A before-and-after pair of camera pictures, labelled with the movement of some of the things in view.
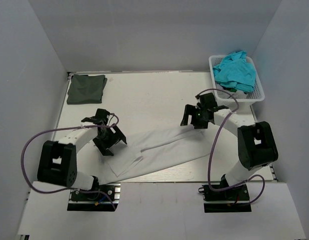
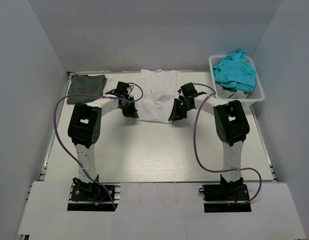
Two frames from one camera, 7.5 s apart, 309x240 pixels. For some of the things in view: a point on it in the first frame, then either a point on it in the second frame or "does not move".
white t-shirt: [151, 151] to [159, 89]
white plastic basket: [256, 95] does not move
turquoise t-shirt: [235, 71] does not move
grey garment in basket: [222, 93] does not move
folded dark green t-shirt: [86, 89] does not move
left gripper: [118, 135] to [132, 113]
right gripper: [189, 110] to [176, 115]
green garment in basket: [230, 89] does not move
